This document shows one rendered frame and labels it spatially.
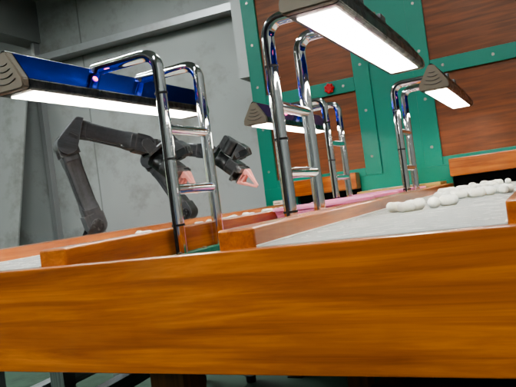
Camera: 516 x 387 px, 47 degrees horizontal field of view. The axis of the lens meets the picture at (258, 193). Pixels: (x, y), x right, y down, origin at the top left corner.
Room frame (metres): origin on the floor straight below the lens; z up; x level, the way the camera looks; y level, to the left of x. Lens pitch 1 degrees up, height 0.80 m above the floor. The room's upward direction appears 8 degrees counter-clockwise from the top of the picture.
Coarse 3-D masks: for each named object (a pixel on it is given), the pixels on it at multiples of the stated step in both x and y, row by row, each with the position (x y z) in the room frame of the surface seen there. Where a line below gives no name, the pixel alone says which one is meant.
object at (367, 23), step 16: (288, 0) 0.78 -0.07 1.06; (304, 0) 0.77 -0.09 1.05; (320, 0) 0.76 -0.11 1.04; (336, 0) 0.77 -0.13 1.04; (352, 0) 0.85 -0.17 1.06; (288, 16) 0.80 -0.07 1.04; (304, 16) 0.81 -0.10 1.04; (352, 16) 0.84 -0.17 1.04; (368, 16) 0.90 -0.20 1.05; (384, 32) 0.99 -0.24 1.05; (400, 48) 1.10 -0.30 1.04; (416, 64) 1.26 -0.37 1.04
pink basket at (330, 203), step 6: (348, 198) 1.65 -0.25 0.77; (354, 198) 1.64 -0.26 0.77; (360, 198) 1.45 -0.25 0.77; (366, 198) 1.46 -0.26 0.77; (300, 204) 1.67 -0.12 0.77; (306, 204) 1.68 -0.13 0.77; (312, 204) 1.68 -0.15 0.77; (330, 204) 1.42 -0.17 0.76; (336, 204) 1.42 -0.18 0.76; (342, 204) 1.43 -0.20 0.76; (276, 210) 1.50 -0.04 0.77; (282, 210) 1.48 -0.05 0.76; (300, 210) 1.44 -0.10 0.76; (306, 210) 1.44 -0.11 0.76; (312, 210) 1.43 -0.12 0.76; (282, 216) 1.50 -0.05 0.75
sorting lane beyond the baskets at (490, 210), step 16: (512, 192) 1.34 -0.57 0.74; (384, 208) 1.35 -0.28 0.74; (432, 208) 1.11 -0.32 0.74; (448, 208) 1.04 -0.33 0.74; (464, 208) 0.98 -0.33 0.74; (480, 208) 0.92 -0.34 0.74; (496, 208) 0.87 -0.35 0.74; (336, 224) 1.00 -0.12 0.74; (352, 224) 0.94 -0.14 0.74; (368, 224) 0.89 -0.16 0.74; (384, 224) 0.85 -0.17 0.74; (400, 224) 0.80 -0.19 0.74; (416, 224) 0.77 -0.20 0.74; (432, 224) 0.73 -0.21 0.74; (448, 224) 0.70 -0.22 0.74; (464, 224) 0.67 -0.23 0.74; (480, 224) 0.65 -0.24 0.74; (496, 224) 0.63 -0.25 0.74; (272, 240) 0.80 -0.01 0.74; (288, 240) 0.78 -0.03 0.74; (304, 240) 0.75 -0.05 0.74; (320, 240) 0.72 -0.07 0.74
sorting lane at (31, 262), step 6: (24, 258) 1.27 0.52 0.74; (30, 258) 1.24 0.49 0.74; (36, 258) 1.20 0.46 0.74; (0, 264) 1.15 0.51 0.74; (6, 264) 1.12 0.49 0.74; (12, 264) 1.09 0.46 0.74; (18, 264) 1.06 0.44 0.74; (24, 264) 1.04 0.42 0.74; (30, 264) 1.02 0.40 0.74; (36, 264) 0.99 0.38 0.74; (0, 270) 0.97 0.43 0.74
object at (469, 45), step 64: (256, 0) 2.73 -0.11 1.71; (384, 0) 2.47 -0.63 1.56; (448, 0) 2.36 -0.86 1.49; (512, 0) 2.26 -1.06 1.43; (256, 64) 2.73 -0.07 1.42; (320, 64) 2.61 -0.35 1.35; (448, 64) 2.37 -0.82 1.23; (512, 64) 2.28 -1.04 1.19; (256, 128) 2.75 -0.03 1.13; (384, 128) 2.50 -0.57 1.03; (448, 128) 2.39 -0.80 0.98; (512, 128) 2.29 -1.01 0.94
